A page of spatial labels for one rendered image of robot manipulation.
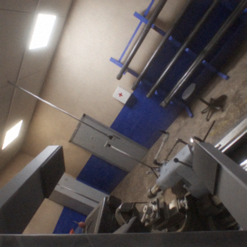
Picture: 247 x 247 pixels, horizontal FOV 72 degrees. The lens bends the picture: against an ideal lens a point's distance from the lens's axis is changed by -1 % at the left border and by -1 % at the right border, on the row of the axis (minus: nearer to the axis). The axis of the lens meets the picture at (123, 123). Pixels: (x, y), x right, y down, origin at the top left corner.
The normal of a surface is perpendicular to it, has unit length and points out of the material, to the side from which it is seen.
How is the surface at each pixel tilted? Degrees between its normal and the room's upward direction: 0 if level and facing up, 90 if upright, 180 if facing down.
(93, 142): 90
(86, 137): 90
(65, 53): 90
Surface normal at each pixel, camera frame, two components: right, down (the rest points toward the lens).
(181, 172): -0.30, 0.36
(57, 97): -0.10, 0.49
